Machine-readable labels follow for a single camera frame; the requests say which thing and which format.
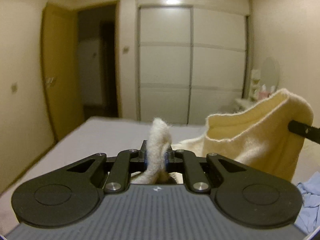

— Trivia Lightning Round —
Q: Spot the cream knitted striped sweater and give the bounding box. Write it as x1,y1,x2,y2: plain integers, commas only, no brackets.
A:
131,88,313,184

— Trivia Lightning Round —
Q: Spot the round white mirror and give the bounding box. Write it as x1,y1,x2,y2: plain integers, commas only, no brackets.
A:
260,57,279,90

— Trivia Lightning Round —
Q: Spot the grey bed cover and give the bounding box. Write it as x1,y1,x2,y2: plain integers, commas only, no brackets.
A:
1,117,319,235

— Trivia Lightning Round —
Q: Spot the white dressing table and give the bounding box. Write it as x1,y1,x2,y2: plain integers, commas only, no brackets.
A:
233,98,256,112

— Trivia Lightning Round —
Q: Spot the light blue garment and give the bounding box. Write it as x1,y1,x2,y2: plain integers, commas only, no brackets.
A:
295,172,319,235

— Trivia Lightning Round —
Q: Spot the white sliding door wardrobe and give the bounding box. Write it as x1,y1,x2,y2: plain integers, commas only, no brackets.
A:
137,0,251,125

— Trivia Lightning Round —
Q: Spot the yellow wooden door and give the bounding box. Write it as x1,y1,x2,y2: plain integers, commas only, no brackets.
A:
41,3,84,141

